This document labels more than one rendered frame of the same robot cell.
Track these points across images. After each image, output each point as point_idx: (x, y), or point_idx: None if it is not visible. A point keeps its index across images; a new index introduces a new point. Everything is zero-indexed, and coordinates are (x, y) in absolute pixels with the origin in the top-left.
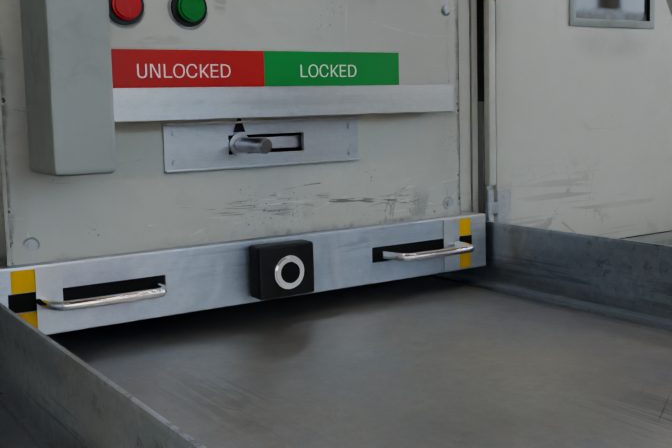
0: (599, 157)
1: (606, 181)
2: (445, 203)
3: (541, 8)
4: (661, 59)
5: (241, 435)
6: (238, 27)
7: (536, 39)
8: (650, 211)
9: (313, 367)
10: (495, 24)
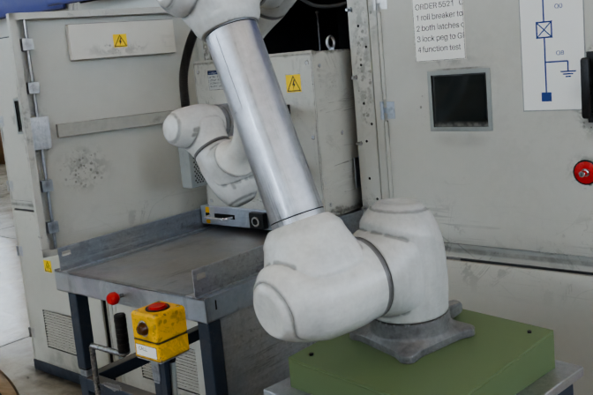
0: (456, 199)
1: (462, 212)
2: None
3: (413, 123)
4: (501, 148)
5: (161, 250)
6: None
7: (411, 138)
8: (498, 234)
9: (211, 246)
10: (388, 131)
